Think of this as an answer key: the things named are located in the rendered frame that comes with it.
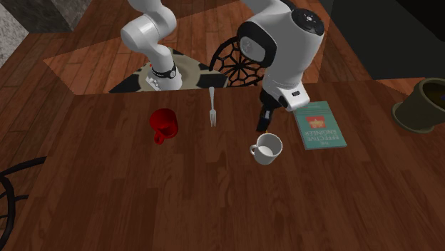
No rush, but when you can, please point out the white mug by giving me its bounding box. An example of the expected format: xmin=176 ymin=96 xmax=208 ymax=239
xmin=249 ymin=133 xmax=284 ymax=165

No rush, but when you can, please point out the silver fork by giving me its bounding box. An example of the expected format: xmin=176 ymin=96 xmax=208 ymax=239
xmin=208 ymin=86 xmax=218 ymax=128

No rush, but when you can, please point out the teal book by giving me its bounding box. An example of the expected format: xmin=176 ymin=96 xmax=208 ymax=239
xmin=292 ymin=101 xmax=347 ymax=150

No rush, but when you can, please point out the patterned robot stand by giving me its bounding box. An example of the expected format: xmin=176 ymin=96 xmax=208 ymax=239
xmin=108 ymin=48 xmax=230 ymax=94

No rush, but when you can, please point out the red mug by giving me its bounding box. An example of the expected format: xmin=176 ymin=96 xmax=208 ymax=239
xmin=149 ymin=108 xmax=179 ymax=145

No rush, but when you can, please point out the olive green plant pot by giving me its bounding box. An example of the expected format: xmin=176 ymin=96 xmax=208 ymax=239
xmin=392 ymin=77 xmax=445 ymax=134

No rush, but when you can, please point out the black metal chair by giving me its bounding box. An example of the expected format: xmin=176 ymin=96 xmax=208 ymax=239
xmin=0 ymin=156 xmax=48 ymax=247

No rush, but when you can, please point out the black wire chair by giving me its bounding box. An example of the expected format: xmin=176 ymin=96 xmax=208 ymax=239
xmin=208 ymin=36 xmax=267 ymax=88

